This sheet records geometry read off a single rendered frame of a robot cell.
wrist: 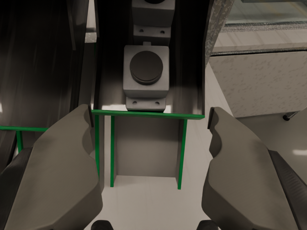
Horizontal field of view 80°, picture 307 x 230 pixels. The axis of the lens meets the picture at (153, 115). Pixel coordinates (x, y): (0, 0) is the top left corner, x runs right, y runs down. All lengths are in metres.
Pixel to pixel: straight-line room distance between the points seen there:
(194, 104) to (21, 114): 0.21
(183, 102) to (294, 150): 1.76
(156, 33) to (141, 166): 0.26
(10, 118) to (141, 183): 0.37
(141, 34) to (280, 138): 1.80
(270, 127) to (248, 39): 1.07
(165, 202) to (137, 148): 0.20
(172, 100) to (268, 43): 0.90
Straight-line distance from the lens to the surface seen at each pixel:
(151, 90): 0.17
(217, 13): 0.29
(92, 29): 0.29
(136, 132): 0.37
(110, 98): 0.24
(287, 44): 1.17
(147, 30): 0.23
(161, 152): 0.38
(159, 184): 0.54
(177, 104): 0.23
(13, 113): 0.27
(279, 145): 1.90
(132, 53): 0.19
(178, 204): 0.54
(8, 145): 0.55
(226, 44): 0.99
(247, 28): 1.12
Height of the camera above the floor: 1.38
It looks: 57 degrees down
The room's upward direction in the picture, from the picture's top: 6 degrees clockwise
